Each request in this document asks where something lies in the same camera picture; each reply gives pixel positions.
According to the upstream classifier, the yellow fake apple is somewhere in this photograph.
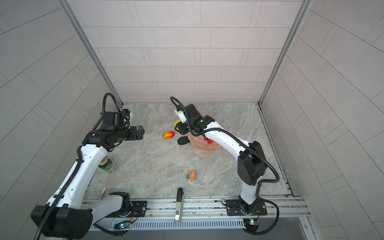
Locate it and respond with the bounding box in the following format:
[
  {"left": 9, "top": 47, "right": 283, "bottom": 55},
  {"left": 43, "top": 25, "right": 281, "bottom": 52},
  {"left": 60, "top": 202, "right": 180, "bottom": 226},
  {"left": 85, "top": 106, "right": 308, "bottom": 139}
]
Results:
[{"left": 174, "top": 120, "right": 181, "bottom": 131}]

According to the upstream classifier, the black fake eggplant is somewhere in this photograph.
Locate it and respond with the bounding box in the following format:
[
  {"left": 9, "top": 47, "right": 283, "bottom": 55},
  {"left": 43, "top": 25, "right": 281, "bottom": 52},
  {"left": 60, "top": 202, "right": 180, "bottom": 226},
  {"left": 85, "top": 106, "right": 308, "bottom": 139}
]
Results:
[{"left": 177, "top": 136, "right": 190, "bottom": 146}]

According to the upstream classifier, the red fake strawberry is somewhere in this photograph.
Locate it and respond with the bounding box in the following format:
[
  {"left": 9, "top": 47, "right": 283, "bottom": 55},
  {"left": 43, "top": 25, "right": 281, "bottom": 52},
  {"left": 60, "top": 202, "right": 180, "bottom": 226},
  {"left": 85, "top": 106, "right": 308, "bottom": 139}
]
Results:
[{"left": 204, "top": 137, "right": 214, "bottom": 145}]

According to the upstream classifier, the red yellow fake mango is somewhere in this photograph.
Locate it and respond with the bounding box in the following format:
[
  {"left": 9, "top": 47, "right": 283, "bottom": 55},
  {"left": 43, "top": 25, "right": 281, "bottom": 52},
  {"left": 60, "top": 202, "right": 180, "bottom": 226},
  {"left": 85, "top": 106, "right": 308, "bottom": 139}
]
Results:
[{"left": 163, "top": 131, "right": 175, "bottom": 140}]

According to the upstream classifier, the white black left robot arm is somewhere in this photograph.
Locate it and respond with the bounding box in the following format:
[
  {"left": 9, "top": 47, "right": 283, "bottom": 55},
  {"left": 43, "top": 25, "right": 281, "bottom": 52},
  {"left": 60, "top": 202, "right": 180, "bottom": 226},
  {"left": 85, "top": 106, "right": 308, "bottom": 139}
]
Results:
[{"left": 31, "top": 126, "right": 145, "bottom": 240}]

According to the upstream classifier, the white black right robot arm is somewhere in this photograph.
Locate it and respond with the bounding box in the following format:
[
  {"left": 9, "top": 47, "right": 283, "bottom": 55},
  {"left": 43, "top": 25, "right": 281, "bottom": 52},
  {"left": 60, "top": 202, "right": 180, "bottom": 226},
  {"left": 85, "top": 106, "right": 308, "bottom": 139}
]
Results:
[{"left": 174, "top": 103, "right": 267, "bottom": 215}]

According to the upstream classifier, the pink scalloped fruit bowl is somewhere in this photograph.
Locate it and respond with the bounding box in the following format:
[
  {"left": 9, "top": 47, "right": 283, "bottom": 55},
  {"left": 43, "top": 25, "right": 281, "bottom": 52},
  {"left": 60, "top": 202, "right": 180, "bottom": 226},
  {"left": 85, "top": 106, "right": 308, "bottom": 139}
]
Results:
[{"left": 188, "top": 134, "right": 221, "bottom": 152}]

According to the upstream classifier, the green drink can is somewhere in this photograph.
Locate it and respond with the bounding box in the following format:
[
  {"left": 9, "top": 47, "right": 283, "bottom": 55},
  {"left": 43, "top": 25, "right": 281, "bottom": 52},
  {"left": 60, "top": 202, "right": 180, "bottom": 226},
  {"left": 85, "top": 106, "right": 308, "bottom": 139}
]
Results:
[{"left": 98, "top": 157, "right": 118, "bottom": 173}]

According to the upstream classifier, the small pink yellow toy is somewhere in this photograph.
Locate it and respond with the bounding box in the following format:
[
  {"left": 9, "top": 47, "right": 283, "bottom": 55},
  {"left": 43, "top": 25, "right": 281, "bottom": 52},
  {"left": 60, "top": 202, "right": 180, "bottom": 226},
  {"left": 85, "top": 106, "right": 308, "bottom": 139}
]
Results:
[{"left": 186, "top": 171, "right": 196, "bottom": 182}]

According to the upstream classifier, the aluminium corner profile left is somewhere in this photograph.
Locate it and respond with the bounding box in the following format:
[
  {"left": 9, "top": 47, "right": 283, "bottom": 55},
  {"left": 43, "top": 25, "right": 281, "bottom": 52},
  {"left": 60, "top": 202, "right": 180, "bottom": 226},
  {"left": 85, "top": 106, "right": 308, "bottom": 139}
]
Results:
[{"left": 58, "top": 0, "right": 123, "bottom": 109}]

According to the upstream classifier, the aluminium corner profile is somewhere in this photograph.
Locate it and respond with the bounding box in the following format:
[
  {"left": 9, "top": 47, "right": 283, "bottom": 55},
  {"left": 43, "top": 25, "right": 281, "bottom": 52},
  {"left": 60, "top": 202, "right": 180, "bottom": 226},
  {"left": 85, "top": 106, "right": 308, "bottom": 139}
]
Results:
[
  {"left": 58, "top": 0, "right": 123, "bottom": 109},
  {"left": 259, "top": 0, "right": 312, "bottom": 106}
]

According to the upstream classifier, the white pen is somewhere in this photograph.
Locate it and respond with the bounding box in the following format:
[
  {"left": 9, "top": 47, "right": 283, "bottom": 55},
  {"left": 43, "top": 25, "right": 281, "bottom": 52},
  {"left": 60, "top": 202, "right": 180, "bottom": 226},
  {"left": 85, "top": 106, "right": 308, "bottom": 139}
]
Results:
[{"left": 100, "top": 186, "right": 107, "bottom": 200}]

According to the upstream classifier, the left green circuit board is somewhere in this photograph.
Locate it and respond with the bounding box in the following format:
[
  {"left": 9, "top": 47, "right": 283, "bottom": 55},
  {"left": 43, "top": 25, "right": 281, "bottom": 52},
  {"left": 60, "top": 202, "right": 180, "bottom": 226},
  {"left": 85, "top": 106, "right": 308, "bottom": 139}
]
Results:
[{"left": 114, "top": 221, "right": 132, "bottom": 230}]

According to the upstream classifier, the green circuit board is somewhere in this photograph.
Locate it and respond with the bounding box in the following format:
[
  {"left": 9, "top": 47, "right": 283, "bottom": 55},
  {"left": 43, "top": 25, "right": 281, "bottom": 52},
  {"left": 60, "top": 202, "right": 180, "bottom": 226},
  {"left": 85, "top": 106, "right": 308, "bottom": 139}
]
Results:
[
  {"left": 243, "top": 219, "right": 260, "bottom": 235},
  {"left": 114, "top": 221, "right": 132, "bottom": 230}
]

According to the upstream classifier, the right green circuit board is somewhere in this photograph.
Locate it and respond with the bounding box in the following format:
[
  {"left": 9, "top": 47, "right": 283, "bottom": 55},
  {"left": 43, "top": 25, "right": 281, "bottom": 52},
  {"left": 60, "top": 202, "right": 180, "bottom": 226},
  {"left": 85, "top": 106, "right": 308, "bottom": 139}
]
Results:
[{"left": 243, "top": 219, "right": 260, "bottom": 235}]

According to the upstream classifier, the aluminium corner profile right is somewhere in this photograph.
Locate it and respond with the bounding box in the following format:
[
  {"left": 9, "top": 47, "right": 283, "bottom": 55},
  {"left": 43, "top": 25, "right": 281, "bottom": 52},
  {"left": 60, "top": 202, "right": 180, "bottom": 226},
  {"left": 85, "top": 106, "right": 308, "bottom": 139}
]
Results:
[{"left": 259, "top": 0, "right": 312, "bottom": 106}]

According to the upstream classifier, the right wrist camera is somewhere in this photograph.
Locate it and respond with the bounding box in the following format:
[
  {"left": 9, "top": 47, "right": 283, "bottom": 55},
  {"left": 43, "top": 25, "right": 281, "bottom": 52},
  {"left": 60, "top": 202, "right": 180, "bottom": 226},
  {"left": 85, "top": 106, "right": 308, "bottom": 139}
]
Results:
[{"left": 175, "top": 110, "right": 187, "bottom": 123}]

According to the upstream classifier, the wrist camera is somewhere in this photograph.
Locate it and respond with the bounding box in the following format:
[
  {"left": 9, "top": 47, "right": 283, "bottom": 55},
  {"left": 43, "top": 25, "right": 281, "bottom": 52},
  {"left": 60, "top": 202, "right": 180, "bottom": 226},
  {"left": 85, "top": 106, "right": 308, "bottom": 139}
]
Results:
[
  {"left": 175, "top": 110, "right": 187, "bottom": 123},
  {"left": 100, "top": 109, "right": 131, "bottom": 131}
]

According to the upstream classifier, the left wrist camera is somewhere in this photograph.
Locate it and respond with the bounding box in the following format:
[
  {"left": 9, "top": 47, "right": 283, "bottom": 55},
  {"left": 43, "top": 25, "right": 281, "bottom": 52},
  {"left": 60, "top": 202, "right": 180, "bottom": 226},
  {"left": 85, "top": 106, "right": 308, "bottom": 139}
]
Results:
[{"left": 100, "top": 109, "right": 131, "bottom": 131}]

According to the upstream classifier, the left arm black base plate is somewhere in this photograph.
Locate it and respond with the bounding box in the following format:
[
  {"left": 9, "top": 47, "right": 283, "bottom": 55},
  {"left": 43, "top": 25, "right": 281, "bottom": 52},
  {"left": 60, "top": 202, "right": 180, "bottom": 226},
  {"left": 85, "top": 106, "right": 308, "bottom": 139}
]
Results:
[{"left": 107, "top": 201, "right": 148, "bottom": 218}]

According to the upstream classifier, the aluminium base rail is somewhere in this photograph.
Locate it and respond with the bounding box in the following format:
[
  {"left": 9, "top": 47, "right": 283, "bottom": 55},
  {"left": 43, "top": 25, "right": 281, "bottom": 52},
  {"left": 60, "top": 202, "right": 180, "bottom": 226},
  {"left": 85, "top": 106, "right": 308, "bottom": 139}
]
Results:
[{"left": 59, "top": 195, "right": 310, "bottom": 223}]

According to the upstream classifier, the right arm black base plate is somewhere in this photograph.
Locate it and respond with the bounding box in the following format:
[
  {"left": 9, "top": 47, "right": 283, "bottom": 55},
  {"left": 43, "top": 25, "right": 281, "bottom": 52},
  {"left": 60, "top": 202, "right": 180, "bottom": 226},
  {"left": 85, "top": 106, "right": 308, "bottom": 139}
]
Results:
[{"left": 225, "top": 198, "right": 268, "bottom": 217}]

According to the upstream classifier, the black silver handle tool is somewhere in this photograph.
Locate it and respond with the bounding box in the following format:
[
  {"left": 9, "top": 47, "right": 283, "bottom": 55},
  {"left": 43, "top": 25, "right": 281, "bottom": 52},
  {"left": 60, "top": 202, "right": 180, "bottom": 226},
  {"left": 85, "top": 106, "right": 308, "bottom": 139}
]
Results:
[{"left": 174, "top": 188, "right": 184, "bottom": 224}]

